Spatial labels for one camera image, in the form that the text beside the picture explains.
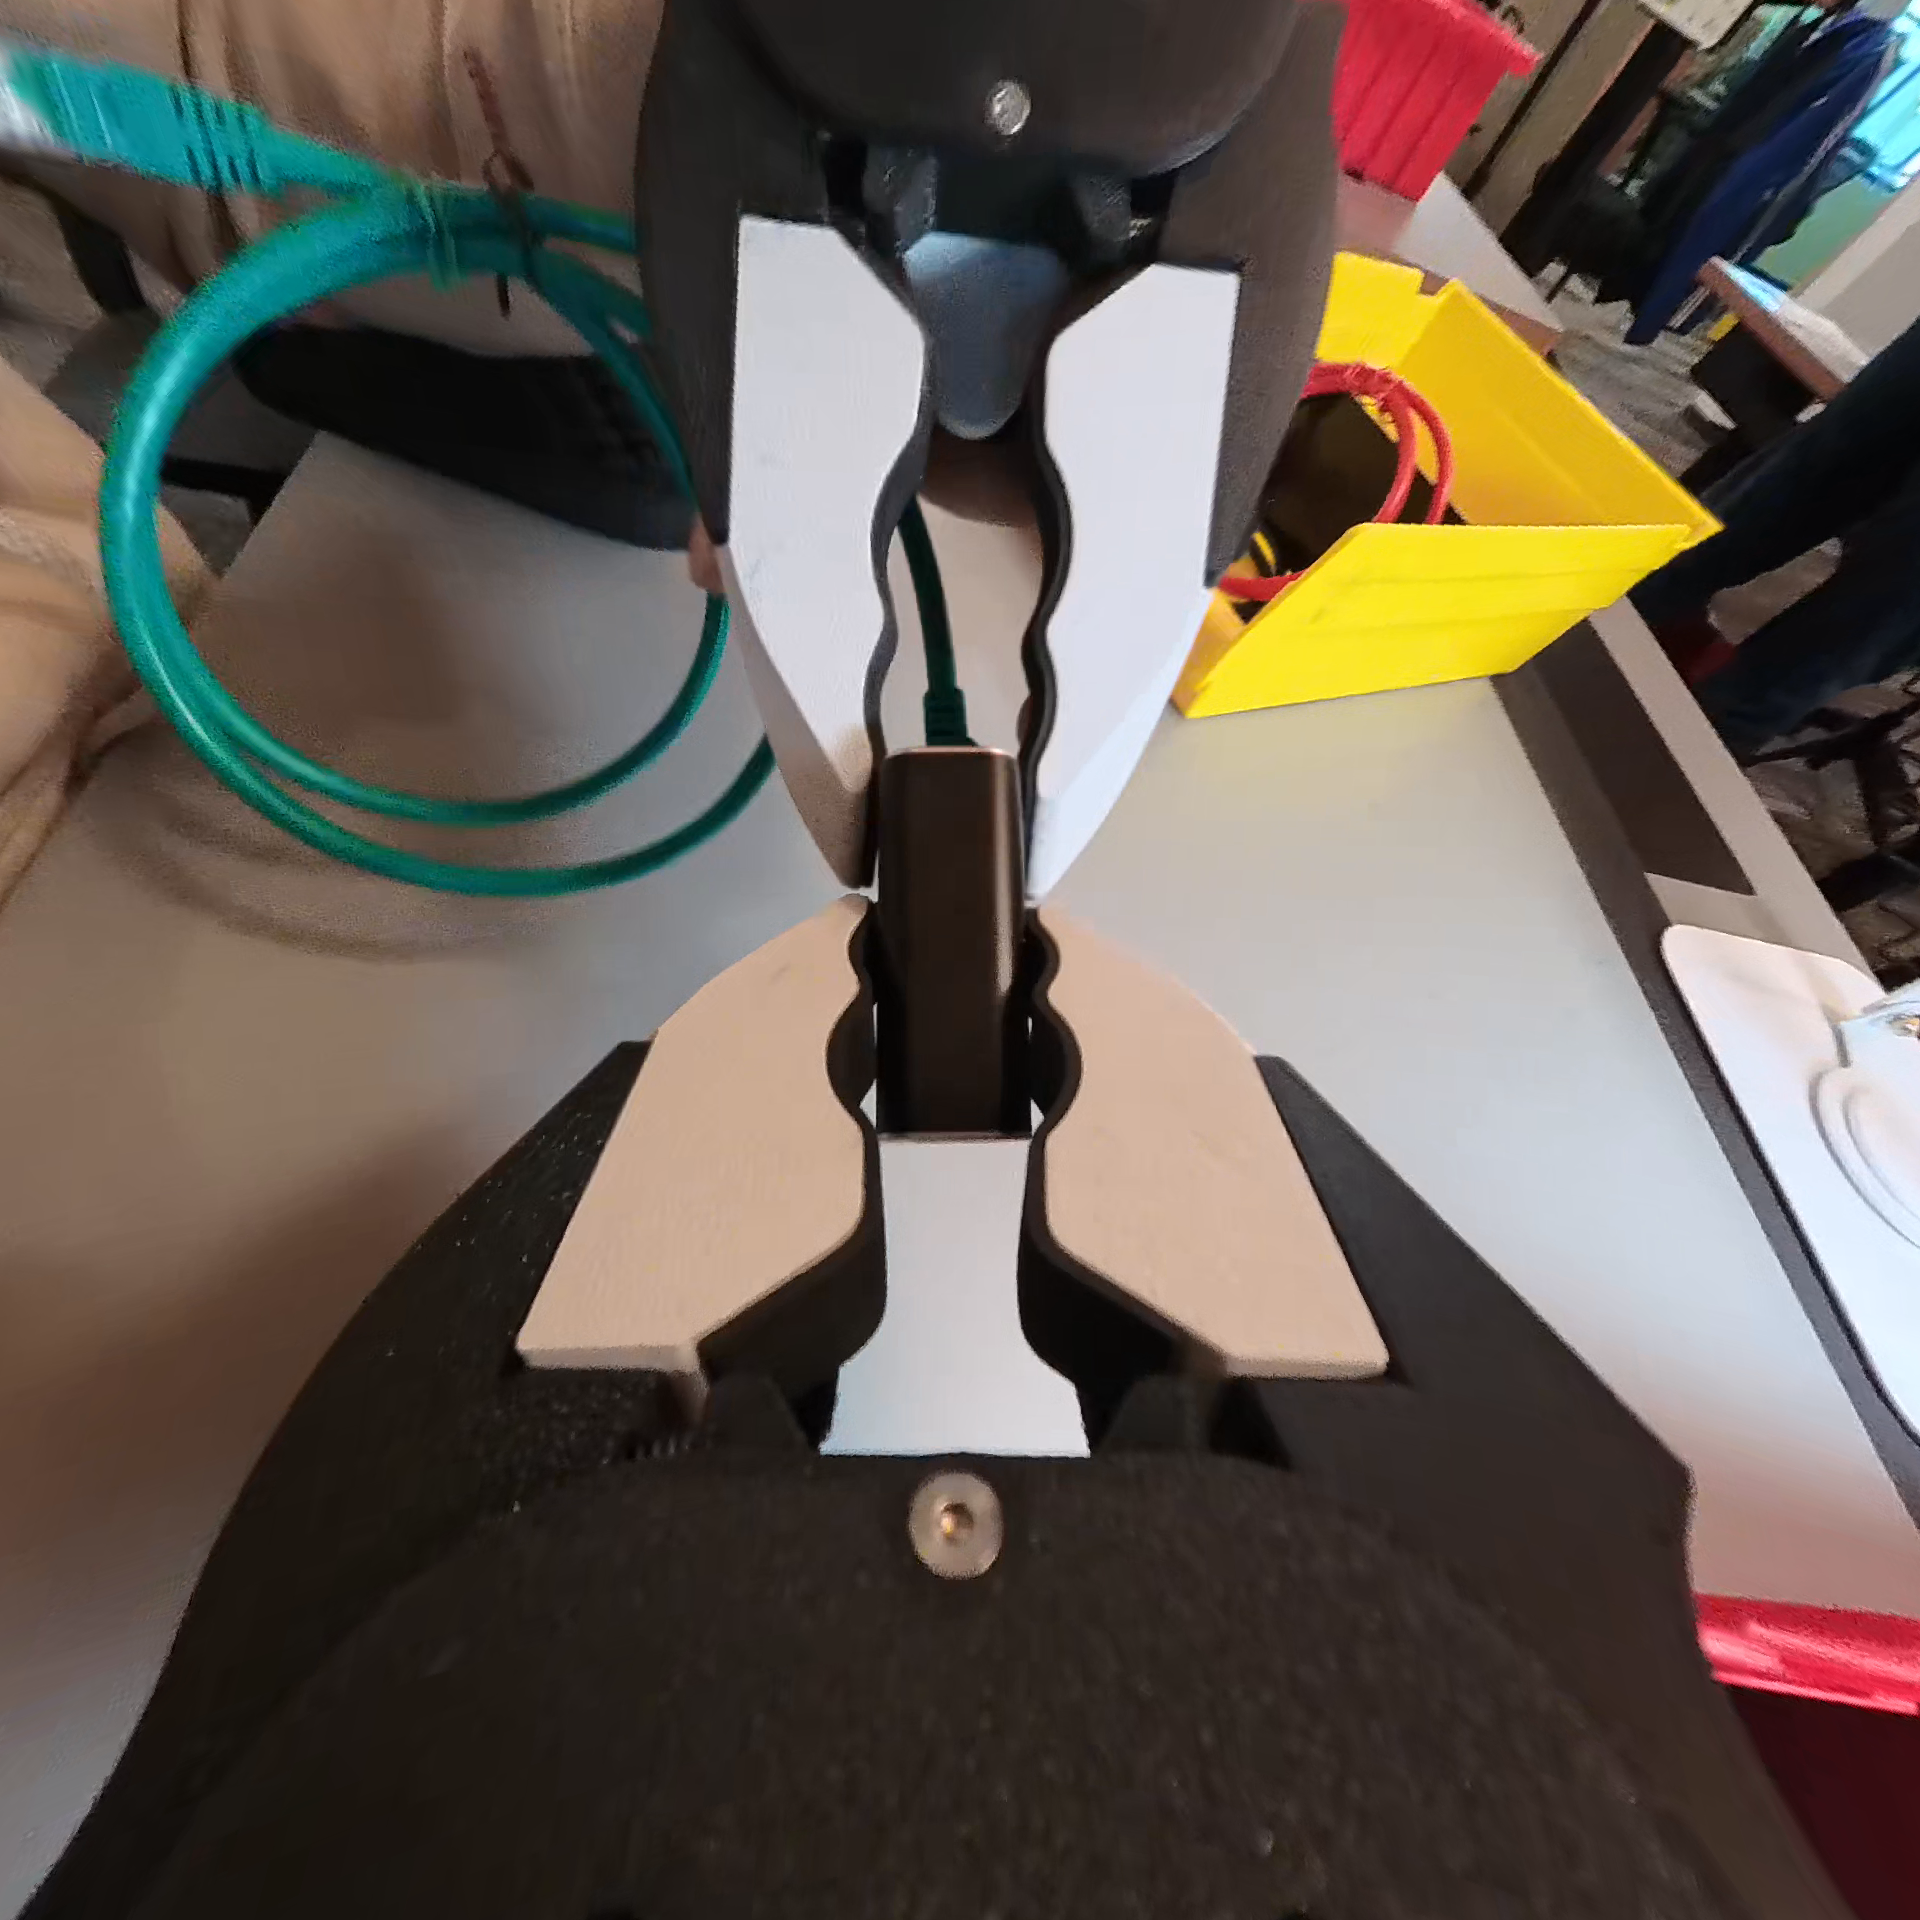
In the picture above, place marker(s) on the white rounded pad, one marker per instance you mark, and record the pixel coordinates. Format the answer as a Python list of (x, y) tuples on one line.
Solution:
[(1756, 1080)]

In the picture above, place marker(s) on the black padded cushion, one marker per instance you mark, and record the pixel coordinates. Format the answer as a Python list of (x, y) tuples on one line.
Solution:
[(493, 436)]

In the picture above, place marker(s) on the black ethernet coupler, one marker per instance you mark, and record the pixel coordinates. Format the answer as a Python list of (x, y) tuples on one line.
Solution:
[(953, 932)]

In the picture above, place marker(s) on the person's left hand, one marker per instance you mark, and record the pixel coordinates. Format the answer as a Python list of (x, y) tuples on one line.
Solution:
[(709, 568)]

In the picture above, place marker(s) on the clear plastic item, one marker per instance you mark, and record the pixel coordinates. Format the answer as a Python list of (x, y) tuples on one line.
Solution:
[(1875, 1109)]

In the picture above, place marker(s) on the red plastic bin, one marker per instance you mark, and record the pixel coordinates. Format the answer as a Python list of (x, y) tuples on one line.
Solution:
[(1814, 1652), (1410, 89)]

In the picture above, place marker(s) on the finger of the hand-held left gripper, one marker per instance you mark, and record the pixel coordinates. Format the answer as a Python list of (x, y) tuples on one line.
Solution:
[(803, 495), (1147, 495)]

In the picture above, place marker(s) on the yellow plastic bin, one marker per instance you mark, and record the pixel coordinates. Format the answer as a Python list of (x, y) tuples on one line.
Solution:
[(1440, 615)]

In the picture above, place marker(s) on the person's beige jacket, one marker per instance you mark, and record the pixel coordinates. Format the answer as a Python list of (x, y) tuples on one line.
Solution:
[(299, 77)]

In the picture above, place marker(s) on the blue hanging garment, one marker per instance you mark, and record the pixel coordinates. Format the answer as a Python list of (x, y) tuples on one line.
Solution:
[(1769, 166)]

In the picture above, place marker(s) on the wooden background desk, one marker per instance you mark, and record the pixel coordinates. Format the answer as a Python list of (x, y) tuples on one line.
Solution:
[(1785, 322)]

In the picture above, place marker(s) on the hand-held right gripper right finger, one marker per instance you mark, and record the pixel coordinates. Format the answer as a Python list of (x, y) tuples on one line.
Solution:
[(1185, 1185)]

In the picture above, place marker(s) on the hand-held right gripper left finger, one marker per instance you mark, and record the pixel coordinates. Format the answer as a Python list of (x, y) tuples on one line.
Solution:
[(720, 1170)]

